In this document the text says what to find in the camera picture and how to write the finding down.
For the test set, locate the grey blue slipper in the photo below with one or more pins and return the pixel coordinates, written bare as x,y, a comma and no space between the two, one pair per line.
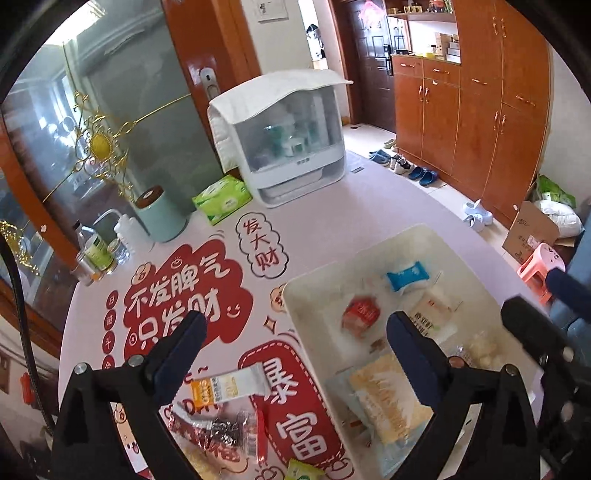
375,153
383,160

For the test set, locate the white wash bottle curved spout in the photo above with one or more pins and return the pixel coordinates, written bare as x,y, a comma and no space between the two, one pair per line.
125,233

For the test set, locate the red snack packet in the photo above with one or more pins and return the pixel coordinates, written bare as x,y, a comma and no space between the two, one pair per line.
362,314

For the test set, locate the white wall panel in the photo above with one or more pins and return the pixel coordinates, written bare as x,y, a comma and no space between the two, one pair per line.
272,9

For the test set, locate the dark brown entrance door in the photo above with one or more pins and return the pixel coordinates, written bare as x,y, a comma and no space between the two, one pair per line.
364,60

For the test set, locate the clear red candy packet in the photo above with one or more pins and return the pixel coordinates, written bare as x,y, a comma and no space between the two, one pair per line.
228,427

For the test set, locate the beige shoe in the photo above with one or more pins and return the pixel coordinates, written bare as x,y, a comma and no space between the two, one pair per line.
390,144

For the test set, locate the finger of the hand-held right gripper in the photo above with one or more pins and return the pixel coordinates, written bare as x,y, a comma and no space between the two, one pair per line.
531,325
570,293

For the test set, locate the orange white bar packet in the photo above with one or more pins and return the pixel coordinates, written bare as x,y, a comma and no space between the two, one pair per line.
240,381

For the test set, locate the white sterilizer cabinet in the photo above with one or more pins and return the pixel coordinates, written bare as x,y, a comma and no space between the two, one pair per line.
295,184

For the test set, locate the glass jar metal lid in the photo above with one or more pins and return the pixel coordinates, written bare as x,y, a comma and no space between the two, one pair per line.
87,267

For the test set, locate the crinkled clear red wrapper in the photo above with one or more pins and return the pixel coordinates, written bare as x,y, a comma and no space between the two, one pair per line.
189,429

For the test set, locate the clear bag yellow cubes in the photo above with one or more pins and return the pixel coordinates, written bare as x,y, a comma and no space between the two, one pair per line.
480,350

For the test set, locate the small yellow bread packet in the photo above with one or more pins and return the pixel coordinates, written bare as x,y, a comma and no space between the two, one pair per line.
198,461

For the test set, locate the wooden wall cabinet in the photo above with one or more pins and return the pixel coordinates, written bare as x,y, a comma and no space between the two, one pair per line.
461,115

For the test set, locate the cardboard box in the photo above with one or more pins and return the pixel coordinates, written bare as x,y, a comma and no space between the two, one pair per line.
526,230

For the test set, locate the pink printed tablecloth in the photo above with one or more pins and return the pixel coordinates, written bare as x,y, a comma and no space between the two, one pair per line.
323,221

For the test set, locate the white plastic bag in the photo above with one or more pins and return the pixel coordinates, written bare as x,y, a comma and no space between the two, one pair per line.
563,217

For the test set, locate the dark blue shoe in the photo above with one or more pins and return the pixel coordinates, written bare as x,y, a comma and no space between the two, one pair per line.
417,173
430,177

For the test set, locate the green snack packet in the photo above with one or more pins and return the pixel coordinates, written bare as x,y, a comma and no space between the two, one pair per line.
302,470

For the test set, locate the grey door mat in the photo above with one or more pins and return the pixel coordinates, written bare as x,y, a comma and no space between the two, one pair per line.
354,161

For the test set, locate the light blue slipper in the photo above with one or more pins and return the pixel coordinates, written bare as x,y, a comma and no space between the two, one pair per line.
473,207
480,220

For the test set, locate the white plastic bin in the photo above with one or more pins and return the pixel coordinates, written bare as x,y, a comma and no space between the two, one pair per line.
332,295

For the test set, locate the blue chair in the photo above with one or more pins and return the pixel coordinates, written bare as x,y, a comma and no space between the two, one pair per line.
577,261

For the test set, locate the green plastic bag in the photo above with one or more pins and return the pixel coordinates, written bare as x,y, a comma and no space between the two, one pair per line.
554,189

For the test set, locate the pink plastic stool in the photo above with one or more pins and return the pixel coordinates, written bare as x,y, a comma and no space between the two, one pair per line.
538,267

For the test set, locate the blue white snack packet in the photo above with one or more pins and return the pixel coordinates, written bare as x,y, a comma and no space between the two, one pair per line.
406,275

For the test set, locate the large clear bread bag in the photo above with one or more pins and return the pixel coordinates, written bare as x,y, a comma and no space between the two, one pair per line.
388,406

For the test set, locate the cream cracker packet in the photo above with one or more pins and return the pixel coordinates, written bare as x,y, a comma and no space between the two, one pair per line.
431,314

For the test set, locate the mint canister brown lid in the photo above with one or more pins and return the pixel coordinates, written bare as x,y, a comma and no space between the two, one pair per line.
161,219

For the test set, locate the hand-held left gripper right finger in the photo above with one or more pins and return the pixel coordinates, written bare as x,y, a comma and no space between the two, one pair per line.
413,360

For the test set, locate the small glass jar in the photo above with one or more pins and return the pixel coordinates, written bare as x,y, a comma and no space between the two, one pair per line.
119,253

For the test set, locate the white sneaker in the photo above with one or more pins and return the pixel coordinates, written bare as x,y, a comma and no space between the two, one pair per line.
405,167
396,161

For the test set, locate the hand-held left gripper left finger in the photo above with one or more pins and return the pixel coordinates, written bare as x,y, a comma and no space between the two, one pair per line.
178,360

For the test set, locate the clear bottle green label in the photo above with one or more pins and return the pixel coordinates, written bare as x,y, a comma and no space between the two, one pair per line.
99,249

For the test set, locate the glass door gold ornament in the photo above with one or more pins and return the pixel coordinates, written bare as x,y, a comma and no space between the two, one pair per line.
138,83

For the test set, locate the green tissue pack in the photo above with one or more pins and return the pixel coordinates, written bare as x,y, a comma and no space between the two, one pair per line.
221,198

